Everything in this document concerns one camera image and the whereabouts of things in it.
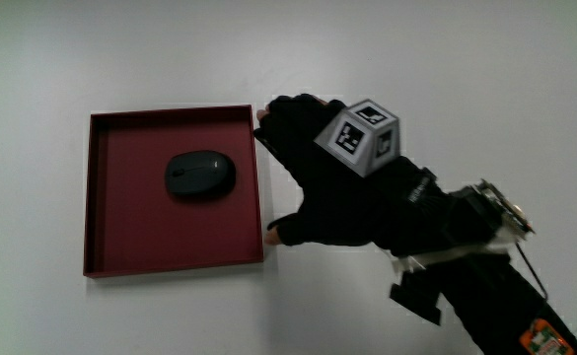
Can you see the person's right hand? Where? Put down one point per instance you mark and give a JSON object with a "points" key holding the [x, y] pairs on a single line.
{"points": [[337, 202]]}

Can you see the black computer mouse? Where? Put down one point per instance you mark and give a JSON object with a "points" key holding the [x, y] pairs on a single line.
{"points": [[200, 173]]}

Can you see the dark red square plate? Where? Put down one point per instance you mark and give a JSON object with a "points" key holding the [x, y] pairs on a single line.
{"points": [[135, 232]]}

